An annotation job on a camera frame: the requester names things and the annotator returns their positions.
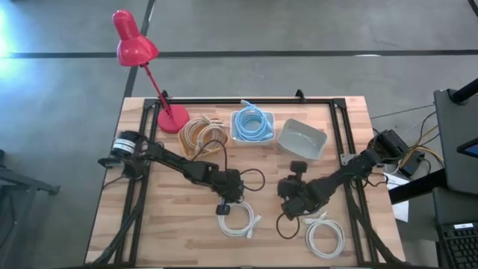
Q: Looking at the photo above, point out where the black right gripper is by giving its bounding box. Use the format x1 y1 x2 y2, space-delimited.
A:
276 160 318 222

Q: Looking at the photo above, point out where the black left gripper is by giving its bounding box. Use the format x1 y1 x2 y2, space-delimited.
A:
207 168 246 217

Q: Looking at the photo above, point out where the white usb cable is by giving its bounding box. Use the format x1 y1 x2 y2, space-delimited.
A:
302 211 347 261
217 200 262 239

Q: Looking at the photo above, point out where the gray plastic bin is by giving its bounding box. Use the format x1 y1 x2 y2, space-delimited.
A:
276 118 329 161

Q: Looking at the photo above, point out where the white plastic bin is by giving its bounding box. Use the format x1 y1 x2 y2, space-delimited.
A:
230 110 277 146

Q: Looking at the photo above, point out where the orange plastic bin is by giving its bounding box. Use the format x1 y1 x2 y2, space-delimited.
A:
177 115 232 160

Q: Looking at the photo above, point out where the white paper sheet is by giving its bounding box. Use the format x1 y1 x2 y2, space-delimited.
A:
384 172 411 224

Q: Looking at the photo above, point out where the black desk beam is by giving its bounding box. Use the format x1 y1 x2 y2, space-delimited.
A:
388 168 449 205

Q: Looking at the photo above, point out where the black power box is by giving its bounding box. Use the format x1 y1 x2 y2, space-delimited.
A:
398 151 426 179

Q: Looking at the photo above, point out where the red desk lamp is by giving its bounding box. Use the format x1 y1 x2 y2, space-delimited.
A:
112 9 191 135

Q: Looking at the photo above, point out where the black keyboard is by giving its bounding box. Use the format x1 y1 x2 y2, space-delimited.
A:
436 220 478 269

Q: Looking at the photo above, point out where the dark gray side desk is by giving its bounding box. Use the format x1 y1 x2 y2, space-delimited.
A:
433 88 478 196

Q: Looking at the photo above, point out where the tablet with blue screen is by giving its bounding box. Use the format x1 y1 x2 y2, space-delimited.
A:
456 137 478 160

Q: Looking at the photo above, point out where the black pole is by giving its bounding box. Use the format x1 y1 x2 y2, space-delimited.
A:
449 77 478 106

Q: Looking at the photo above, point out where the black metal stand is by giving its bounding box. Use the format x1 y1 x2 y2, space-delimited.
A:
0 148 61 269

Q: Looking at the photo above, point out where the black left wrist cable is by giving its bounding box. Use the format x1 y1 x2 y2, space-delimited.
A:
238 168 267 193

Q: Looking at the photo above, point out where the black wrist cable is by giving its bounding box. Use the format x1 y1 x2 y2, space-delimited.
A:
238 168 267 193
275 212 302 241

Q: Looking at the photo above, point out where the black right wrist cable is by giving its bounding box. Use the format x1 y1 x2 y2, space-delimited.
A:
275 212 302 241

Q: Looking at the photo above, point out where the black aluminium table frame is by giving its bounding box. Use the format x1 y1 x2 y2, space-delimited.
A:
89 97 403 267

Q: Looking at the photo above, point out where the yellow wire bundle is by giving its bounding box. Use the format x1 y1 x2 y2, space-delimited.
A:
406 143 446 167

